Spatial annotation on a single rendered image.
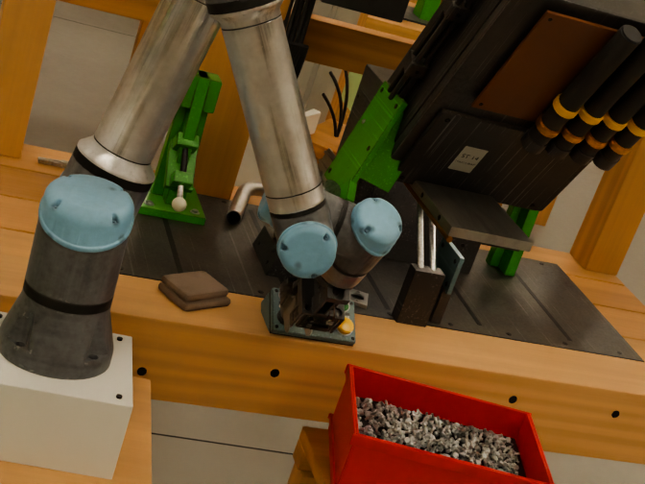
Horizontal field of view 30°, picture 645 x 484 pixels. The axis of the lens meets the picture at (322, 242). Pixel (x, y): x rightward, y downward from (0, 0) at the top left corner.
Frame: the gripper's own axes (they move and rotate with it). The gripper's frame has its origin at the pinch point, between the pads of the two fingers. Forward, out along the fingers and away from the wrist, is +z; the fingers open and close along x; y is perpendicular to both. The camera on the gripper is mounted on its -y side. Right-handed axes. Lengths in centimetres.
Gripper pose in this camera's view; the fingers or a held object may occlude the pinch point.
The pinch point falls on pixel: (290, 312)
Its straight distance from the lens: 194.1
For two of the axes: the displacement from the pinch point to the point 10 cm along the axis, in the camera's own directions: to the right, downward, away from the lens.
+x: 9.2, 1.7, 3.4
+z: -3.8, 4.7, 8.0
